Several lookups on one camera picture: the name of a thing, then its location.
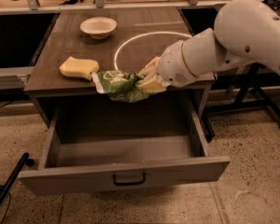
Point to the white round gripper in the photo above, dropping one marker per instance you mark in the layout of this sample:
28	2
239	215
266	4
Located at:
172	63

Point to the green jalapeno chip bag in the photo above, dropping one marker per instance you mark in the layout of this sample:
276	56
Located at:
119	86

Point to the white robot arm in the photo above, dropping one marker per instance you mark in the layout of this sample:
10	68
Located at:
244	32

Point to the grey wooden drawer cabinet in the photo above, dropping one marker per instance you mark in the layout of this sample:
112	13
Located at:
141	35

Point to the open grey top drawer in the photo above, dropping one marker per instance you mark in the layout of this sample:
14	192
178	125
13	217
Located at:
93	138

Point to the yellow sponge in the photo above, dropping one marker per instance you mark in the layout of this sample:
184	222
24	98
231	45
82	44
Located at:
81	68

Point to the white paper bowl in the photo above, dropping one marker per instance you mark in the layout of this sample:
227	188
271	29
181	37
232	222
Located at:
98	27

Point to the black tripod leg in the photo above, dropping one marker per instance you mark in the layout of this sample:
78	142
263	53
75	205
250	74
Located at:
4	189

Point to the black metal table frame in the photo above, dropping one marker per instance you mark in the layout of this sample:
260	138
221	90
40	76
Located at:
250	95

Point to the black metal drawer handle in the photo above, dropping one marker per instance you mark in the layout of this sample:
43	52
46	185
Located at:
126	181

